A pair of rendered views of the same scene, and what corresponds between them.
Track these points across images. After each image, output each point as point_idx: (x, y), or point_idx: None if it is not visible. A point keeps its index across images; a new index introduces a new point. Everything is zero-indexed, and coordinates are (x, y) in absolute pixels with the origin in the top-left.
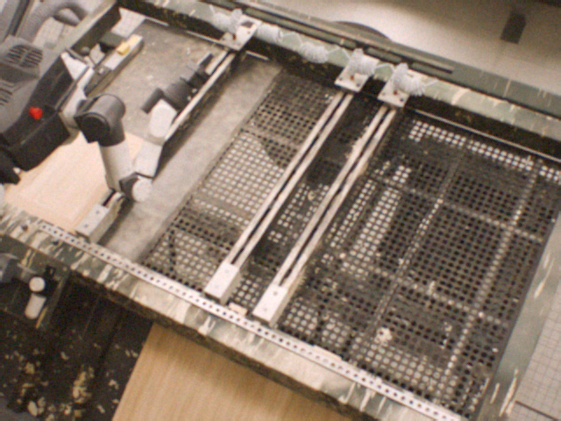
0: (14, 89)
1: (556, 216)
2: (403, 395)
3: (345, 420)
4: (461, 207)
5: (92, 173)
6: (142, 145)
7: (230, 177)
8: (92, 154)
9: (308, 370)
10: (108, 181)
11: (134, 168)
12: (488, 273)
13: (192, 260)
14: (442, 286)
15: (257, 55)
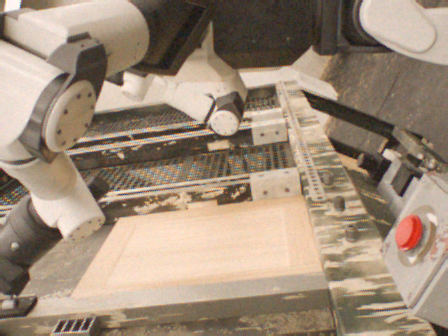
0: None
1: (131, 116)
2: (281, 90)
3: None
4: (136, 127)
5: (195, 232)
6: (182, 90)
7: (149, 178)
8: (160, 248)
9: (297, 101)
10: (243, 88)
11: (210, 102)
12: (182, 113)
13: (257, 156)
14: None
15: None
